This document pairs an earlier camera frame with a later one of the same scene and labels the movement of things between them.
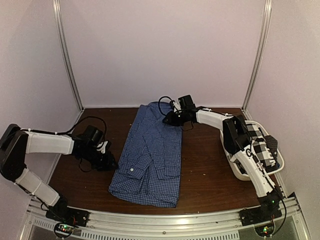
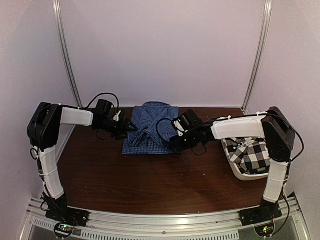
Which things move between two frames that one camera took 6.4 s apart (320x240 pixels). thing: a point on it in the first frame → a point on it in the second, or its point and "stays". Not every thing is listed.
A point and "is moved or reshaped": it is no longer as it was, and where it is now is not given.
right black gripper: (172, 120) → (177, 145)
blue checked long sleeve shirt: (149, 173) is moved or reshaped
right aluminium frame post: (260, 53) stays
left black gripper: (107, 165) → (123, 129)
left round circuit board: (63, 230) stays
